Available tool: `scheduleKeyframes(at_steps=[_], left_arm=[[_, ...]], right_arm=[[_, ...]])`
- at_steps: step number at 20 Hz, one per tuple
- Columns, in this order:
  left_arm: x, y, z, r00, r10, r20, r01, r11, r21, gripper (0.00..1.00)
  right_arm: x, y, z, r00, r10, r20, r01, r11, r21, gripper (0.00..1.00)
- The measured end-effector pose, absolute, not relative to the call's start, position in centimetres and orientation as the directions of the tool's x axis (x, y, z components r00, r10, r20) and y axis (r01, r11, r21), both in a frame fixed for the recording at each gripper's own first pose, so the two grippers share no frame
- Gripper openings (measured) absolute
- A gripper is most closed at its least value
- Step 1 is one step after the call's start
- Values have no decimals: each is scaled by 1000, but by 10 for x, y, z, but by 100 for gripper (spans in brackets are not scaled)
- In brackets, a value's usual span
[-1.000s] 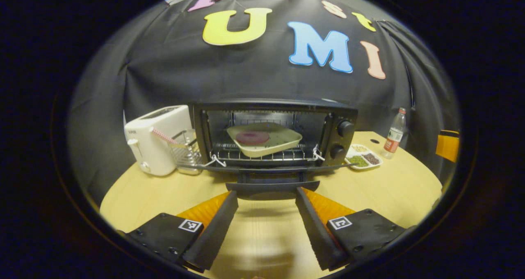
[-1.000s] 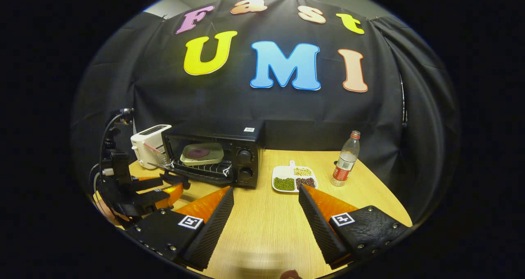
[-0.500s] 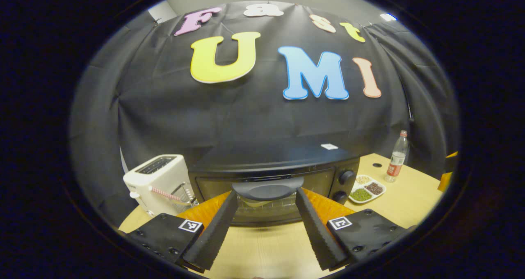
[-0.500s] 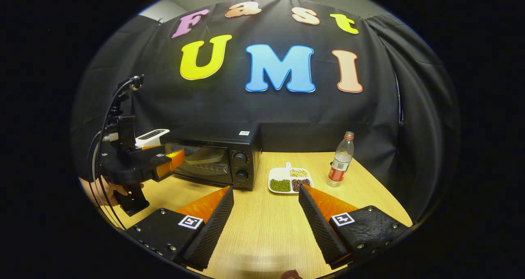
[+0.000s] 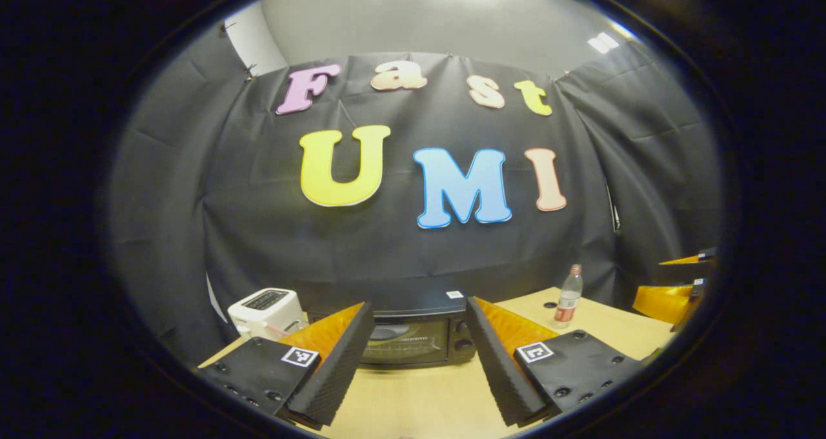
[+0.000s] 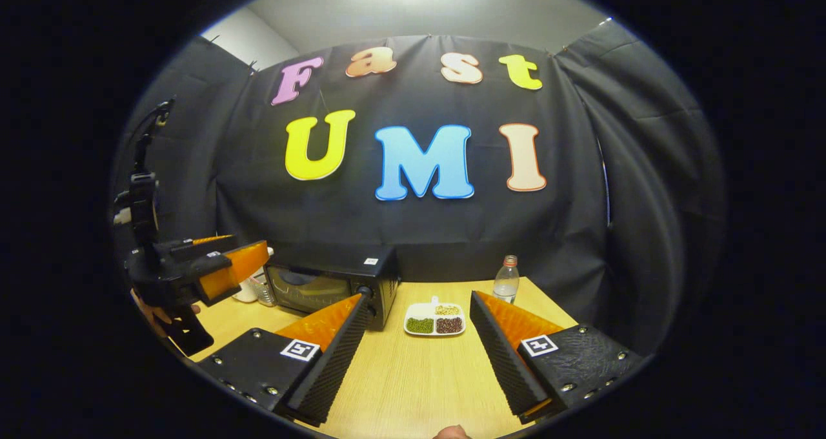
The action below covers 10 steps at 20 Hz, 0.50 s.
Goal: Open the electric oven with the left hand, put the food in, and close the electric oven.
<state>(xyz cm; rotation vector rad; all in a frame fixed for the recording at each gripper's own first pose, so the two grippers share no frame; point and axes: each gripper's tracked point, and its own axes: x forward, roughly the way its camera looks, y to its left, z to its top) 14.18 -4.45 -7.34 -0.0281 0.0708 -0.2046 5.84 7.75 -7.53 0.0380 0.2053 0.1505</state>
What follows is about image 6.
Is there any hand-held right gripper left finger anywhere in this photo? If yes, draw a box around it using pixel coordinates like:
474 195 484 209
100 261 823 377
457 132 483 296
194 292 368 427

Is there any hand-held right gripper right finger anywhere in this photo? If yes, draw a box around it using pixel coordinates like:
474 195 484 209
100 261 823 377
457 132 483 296
469 291 646 425

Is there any black electric oven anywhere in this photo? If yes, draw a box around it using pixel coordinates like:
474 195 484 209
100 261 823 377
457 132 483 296
265 245 399 331

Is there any white toaster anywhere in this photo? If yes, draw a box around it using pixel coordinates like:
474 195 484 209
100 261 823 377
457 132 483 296
234 247 275 304

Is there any clear red label water bottle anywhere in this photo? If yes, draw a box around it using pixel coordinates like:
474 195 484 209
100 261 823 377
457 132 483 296
492 254 520 304

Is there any white divided dish of beans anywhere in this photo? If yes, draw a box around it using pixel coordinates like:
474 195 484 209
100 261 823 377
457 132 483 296
404 296 467 336

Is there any black backdrop cloth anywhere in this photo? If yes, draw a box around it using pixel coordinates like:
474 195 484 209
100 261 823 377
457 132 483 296
110 18 727 356

